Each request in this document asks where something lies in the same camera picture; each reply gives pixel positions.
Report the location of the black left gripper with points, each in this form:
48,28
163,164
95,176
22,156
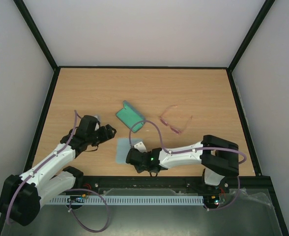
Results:
110,135

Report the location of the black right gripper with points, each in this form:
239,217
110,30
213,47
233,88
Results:
130,157

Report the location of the light blue cleaning cloth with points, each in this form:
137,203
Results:
122,149

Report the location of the grey green glasses case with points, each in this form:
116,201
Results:
131,117

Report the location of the pink transparent sunglasses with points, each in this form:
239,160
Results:
175,118

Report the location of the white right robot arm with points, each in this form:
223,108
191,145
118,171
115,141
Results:
219,157

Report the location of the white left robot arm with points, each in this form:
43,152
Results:
23,196

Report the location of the left controller board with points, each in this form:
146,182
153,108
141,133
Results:
77,199

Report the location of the controller board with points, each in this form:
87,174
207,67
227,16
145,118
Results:
214,200
77,199

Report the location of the right controller board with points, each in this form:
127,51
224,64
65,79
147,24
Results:
214,200

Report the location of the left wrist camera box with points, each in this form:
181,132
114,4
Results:
98,123

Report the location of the light blue slotted cable duct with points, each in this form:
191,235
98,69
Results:
134,201

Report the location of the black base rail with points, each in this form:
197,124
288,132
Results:
196,185

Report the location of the black frame post left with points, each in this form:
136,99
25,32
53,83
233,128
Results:
21,6

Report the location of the black frame post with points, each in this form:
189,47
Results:
264,10
21,6

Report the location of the black frame post right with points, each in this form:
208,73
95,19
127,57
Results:
264,10

